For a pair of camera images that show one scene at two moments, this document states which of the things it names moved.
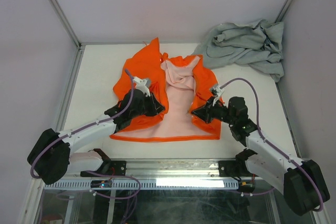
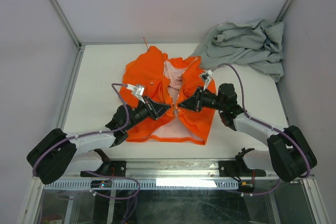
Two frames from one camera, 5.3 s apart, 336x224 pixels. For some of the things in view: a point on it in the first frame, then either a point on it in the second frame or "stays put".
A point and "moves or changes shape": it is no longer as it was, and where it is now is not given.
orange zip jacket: (181, 84) moves or changes shape
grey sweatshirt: (255, 44) stays put
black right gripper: (205, 113) to (195, 103)
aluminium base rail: (157, 169) stays put
